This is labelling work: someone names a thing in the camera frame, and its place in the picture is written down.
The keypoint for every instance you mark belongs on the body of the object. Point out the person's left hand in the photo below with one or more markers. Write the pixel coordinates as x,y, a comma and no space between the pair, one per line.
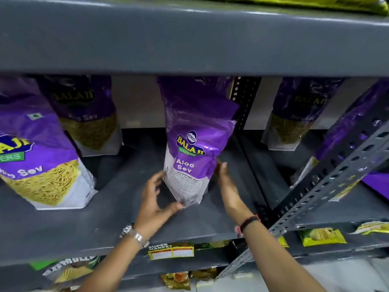
150,208

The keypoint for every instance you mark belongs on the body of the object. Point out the person's right hand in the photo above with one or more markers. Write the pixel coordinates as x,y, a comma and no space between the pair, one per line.
232,194

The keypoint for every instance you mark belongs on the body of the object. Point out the person's right fingers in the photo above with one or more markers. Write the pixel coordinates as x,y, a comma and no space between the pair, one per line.
222,171

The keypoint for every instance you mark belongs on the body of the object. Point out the person's left thumb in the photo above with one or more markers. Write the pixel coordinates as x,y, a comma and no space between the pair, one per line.
172,208

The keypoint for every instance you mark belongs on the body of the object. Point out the purple snack packet with white bottom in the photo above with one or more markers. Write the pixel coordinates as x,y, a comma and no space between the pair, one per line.
197,124

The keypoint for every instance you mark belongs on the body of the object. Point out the person's left forearm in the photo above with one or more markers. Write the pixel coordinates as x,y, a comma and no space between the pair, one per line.
112,267

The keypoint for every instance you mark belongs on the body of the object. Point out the person's right forearm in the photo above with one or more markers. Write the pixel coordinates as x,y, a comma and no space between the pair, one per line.
279,258

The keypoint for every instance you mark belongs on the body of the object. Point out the yellow shelf price label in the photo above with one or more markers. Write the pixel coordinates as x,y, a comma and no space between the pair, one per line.
171,251

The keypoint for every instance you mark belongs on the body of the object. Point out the silver wristwatch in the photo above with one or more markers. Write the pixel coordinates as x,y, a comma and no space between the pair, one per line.
135,235

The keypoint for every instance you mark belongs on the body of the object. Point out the green striped snack packet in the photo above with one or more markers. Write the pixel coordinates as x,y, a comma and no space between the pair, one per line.
212,244

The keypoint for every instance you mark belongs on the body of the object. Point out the black and red wrist band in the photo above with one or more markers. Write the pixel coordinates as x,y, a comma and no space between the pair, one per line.
247,223

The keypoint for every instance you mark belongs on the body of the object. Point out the white yellow snack packet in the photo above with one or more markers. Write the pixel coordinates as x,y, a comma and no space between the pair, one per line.
71,270

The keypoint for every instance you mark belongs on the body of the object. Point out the green chips packet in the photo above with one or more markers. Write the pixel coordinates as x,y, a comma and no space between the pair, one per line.
322,237
372,228

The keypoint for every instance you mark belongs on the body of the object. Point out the grey metal shelf rack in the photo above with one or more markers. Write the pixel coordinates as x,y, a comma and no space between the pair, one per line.
182,39

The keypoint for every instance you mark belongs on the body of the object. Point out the large purple yellow snack packet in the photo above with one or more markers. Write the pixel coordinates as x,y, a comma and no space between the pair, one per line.
36,139

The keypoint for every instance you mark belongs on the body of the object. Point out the yellow green snack packet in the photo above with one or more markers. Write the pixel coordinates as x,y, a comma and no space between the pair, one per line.
273,1

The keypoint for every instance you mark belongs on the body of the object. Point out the black slotted upright post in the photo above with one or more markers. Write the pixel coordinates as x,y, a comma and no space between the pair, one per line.
244,97

